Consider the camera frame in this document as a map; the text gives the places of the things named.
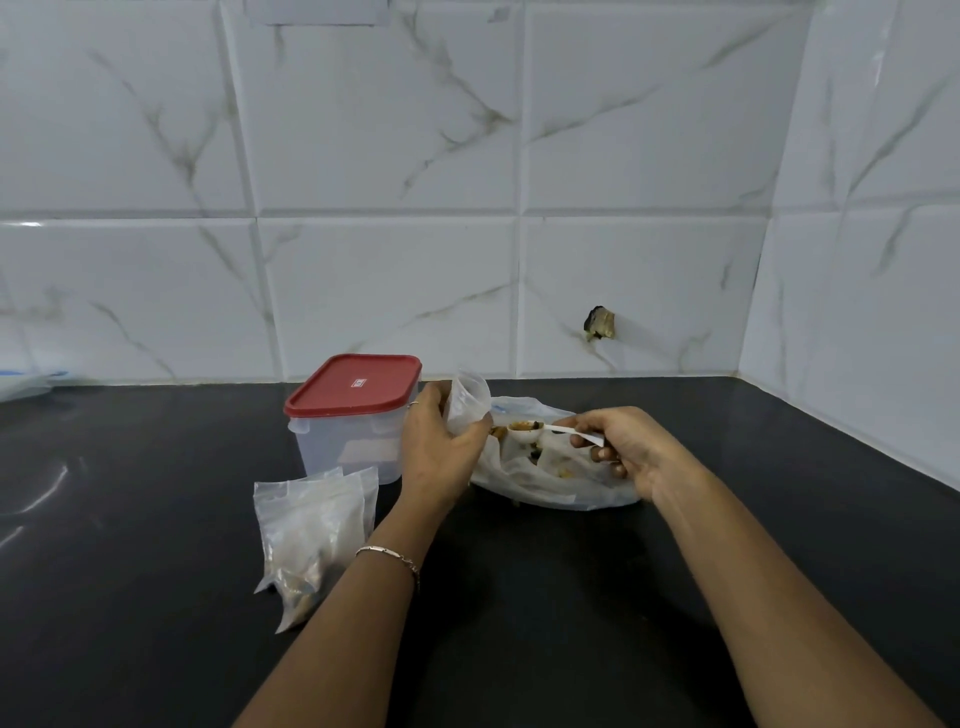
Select dark food pieces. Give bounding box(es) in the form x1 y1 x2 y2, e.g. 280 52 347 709
525 444 580 481

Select clear plastic pouch with contents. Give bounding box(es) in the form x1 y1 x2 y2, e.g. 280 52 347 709
330 465 381 543
252 471 369 636

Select small clear plastic pouch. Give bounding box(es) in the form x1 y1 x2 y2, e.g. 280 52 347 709
441 370 494 438

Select clear container with red lid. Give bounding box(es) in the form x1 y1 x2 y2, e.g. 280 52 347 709
282 353 423 487

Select person's right hand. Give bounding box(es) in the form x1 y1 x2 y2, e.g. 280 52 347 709
558 406 703 506

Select person's left hand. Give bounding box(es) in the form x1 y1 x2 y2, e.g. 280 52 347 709
397 380 494 516

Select person's right forearm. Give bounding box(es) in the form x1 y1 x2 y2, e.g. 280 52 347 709
651 459 948 728

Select person's left forearm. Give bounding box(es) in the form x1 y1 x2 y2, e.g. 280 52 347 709
234 491 453 728

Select clear plastic bag with blue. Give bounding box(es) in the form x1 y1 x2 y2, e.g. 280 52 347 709
0 368 70 405

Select silver bracelet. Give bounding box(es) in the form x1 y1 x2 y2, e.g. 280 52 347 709
354 545 422 591

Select white plastic bag with food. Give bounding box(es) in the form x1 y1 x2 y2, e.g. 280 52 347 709
470 395 641 513

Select white plastic spoon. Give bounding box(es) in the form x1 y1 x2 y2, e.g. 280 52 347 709
508 419 606 450

